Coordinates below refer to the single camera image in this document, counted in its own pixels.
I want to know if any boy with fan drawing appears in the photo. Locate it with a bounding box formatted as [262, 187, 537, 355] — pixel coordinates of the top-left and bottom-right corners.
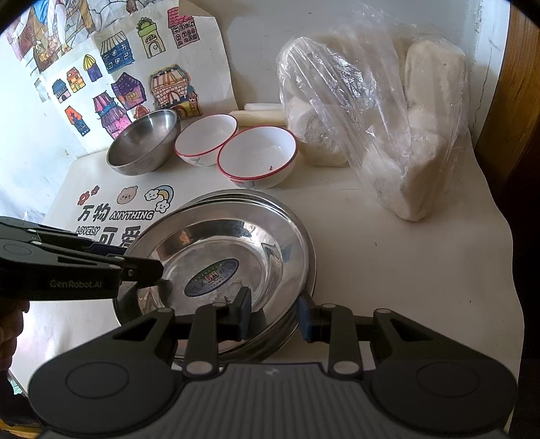
[5, 1, 154, 79]

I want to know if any plastic bag of white rolls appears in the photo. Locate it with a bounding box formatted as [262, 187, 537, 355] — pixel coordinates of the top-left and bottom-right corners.
[276, 4, 468, 221]

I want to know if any white printed table cloth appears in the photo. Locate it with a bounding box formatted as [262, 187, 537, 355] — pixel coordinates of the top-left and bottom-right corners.
[10, 133, 524, 390]

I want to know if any steel plate with sticker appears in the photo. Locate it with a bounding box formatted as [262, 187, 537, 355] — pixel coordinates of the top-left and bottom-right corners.
[113, 201, 314, 337]

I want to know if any red-rimmed white bowl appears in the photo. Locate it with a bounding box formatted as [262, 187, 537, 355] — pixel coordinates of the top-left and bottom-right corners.
[174, 114, 238, 166]
[217, 126, 298, 190]

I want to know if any person's left hand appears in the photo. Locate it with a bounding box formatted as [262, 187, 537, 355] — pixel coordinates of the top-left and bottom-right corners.
[0, 301, 30, 371]

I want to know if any steel mixing bowl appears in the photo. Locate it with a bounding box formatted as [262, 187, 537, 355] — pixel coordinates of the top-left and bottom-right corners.
[106, 110, 181, 176]

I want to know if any houses drawing paper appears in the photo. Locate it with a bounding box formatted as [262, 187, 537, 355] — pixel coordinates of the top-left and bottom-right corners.
[42, 1, 237, 154]

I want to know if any brown wooden door frame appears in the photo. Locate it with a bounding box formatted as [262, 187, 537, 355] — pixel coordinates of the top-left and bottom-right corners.
[475, 1, 539, 186]

